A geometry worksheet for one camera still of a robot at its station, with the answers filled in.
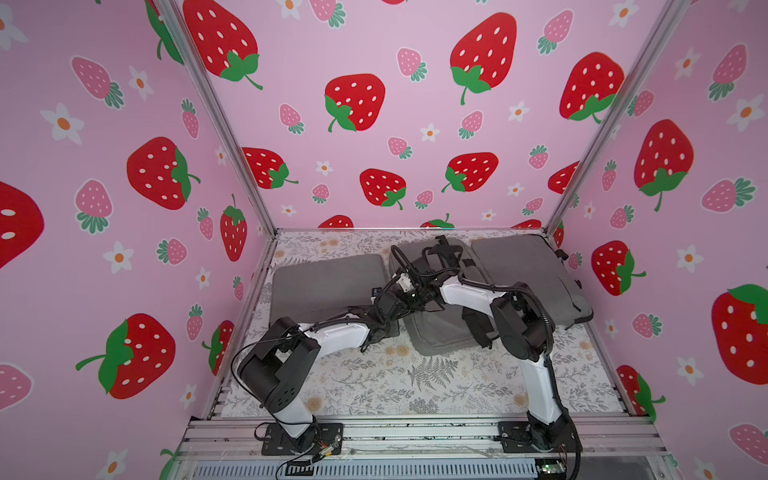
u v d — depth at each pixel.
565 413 0.64
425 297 0.75
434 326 0.88
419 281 0.79
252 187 1.05
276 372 0.46
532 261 1.07
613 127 0.89
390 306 0.73
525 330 0.55
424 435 0.76
